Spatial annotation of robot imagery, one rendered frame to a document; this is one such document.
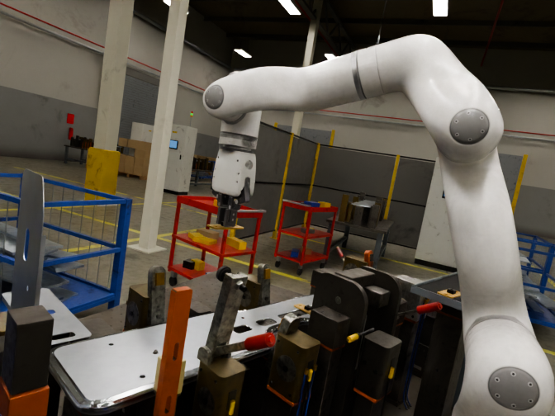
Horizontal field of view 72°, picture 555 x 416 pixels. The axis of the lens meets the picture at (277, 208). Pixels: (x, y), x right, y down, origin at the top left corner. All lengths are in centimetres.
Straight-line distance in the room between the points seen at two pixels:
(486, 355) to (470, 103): 38
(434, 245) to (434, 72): 691
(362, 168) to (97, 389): 797
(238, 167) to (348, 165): 774
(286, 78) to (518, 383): 62
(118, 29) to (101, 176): 277
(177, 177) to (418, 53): 1087
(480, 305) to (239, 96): 59
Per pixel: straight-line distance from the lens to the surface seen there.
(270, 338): 62
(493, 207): 71
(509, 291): 77
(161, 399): 68
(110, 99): 820
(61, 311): 102
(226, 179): 85
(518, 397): 71
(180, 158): 1137
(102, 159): 811
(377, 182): 840
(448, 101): 66
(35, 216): 64
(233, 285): 65
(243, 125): 83
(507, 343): 71
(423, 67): 73
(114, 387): 75
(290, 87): 77
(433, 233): 754
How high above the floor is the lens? 141
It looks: 7 degrees down
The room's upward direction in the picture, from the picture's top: 10 degrees clockwise
